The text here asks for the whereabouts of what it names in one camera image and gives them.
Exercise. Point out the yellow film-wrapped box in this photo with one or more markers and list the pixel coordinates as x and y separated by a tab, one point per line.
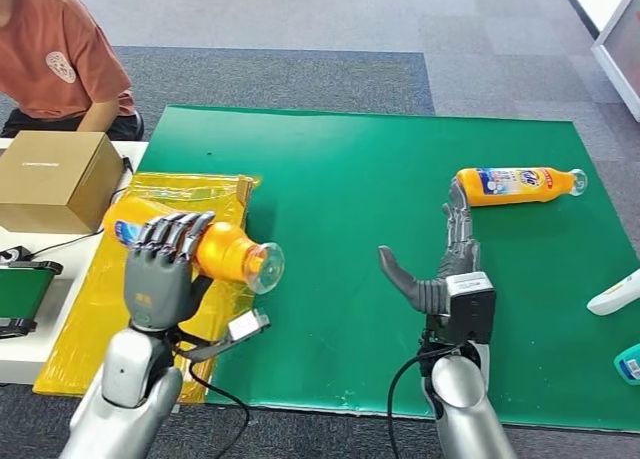
100	310

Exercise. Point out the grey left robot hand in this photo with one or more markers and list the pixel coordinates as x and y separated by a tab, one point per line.
155	284

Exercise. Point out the white framed board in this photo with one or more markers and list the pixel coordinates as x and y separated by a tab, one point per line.
623	52

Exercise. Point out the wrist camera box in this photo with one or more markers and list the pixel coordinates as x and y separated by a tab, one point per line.
470	304
248	325

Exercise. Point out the green mat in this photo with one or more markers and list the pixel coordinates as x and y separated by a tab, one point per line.
330	211

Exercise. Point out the brown cardboard box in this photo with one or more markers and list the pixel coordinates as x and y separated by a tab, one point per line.
55	178

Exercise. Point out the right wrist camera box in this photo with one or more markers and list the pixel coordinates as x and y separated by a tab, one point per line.
470	304

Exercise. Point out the green belt with black frame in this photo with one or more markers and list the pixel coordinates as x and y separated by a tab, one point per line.
23	294

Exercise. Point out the person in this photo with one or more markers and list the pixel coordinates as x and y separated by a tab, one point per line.
50	65

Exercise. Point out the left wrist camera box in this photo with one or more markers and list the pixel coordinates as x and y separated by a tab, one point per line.
248	325

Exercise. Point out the white plastic bottle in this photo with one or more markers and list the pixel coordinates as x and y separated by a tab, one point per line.
617	296

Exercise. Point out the white side table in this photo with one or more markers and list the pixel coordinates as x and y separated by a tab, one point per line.
65	264

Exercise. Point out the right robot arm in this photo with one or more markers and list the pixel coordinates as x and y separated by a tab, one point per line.
465	410

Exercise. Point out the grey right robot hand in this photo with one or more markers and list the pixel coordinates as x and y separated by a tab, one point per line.
457	244

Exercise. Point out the orange bottle with clear cap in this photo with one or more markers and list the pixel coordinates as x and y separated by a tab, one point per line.
225	250
515	188

